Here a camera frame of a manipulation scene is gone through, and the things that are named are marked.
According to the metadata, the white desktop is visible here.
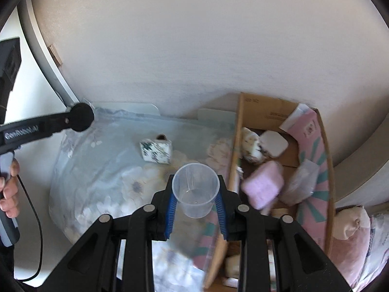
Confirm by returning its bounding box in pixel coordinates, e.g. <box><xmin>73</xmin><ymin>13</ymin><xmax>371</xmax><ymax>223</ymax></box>
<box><xmin>88</xmin><ymin>102</ymin><xmax>238</xmax><ymax>122</ymax></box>

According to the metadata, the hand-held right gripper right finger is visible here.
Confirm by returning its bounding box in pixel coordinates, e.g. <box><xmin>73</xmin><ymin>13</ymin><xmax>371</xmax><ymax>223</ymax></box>
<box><xmin>214</xmin><ymin>176</ymin><xmax>350</xmax><ymax>292</ymax></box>

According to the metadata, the light blue floral cloth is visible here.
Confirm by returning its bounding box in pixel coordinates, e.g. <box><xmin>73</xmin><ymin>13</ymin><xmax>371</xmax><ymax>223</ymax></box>
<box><xmin>49</xmin><ymin>106</ymin><xmax>239</xmax><ymax>292</ymax></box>

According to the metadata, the beige round object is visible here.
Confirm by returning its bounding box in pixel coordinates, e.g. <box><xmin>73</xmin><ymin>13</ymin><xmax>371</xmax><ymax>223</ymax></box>
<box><xmin>224</xmin><ymin>255</ymin><xmax>244</xmax><ymax>279</ymax></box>

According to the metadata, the small floral patterned box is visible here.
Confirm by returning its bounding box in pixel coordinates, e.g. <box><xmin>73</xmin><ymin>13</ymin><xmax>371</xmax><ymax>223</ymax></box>
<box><xmin>139</xmin><ymin>138</ymin><xmax>174</xmax><ymax>165</ymax></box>

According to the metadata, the black cable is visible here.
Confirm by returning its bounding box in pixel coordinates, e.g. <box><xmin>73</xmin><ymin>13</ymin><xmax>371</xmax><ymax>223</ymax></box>
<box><xmin>14</xmin><ymin>173</ymin><xmax>43</xmax><ymax>282</ymax></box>

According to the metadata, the white vertical post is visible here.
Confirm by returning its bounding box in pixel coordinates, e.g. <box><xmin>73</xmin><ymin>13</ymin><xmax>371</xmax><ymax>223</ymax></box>
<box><xmin>18</xmin><ymin>0</ymin><xmax>81</xmax><ymax>107</ymax></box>

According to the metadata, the white plastic case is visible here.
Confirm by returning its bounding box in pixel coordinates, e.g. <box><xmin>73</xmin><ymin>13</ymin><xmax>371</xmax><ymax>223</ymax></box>
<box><xmin>258</xmin><ymin>130</ymin><xmax>289</xmax><ymax>159</ymax></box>

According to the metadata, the beige wall tag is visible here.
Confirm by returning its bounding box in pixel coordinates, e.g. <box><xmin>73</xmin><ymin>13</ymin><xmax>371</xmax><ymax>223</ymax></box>
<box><xmin>48</xmin><ymin>45</ymin><xmax>63</xmax><ymax>66</ymax></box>

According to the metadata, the white speckled rolled cloth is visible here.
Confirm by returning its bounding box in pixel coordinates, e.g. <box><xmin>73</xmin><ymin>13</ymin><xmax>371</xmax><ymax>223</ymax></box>
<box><xmin>240</xmin><ymin>127</ymin><xmax>268</xmax><ymax>163</ymax></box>

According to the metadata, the clear plastic measuring cup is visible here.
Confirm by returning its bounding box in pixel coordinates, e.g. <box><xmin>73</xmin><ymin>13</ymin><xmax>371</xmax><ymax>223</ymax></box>
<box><xmin>172</xmin><ymin>163</ymin><xmax>220</xmax><ymax>219</ymax></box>

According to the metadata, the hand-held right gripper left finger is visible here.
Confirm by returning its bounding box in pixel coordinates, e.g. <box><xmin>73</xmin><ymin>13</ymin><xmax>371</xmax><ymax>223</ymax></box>
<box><xmin>39</xmin><ymin>176</ymin><xmax>178</xmax><ymax>292</ymax></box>

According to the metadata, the clear plastic bag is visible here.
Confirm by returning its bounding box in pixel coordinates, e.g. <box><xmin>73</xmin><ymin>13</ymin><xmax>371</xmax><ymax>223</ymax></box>
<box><xmin>280</xmin><ymin>158</ymin><xmax>319</xmax><ymax>206</ymax></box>

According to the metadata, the pink pillow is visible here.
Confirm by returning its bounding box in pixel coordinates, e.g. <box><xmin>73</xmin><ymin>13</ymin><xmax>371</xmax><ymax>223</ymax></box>
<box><xmin>330</xmin><ymin>237</ymin><xmax>374</xmax><ymax>283</ymax></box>

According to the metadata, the cardboard box pink teal print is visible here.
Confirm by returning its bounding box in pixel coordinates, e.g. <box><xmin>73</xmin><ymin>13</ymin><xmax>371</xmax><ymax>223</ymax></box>
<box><xmin>203</xmin><ymin>93</ymin><xmax>336</xmax><ymax>292</ymax></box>

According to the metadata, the floral blanket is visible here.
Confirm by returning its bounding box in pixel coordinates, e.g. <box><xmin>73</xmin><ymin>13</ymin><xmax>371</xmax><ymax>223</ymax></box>
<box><xmin>355</xmin><ymin>213</ymin><xmax>389</xmax><ymax>289</ymax></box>

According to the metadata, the person's left hand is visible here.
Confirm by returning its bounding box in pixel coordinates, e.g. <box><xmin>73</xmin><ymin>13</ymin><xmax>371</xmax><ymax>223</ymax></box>
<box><xmin>0</xmin><ymin>159</ymin><xmax>21</xmax><ymax>213</ymax></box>

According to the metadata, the beige pink plush toy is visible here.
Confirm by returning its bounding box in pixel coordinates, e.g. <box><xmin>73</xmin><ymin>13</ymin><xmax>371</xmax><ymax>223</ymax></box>
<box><xmin>334</xmin><ymin>205</ymin><xmax>371</xmax><ymax>239</ymax></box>

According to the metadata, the pink lilac towel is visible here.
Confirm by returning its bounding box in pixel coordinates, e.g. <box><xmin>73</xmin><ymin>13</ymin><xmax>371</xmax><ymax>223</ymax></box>
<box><xmin>241</xmin><ymin>161</ymin><xmax>285</xmax><ymax>210</ymax></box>

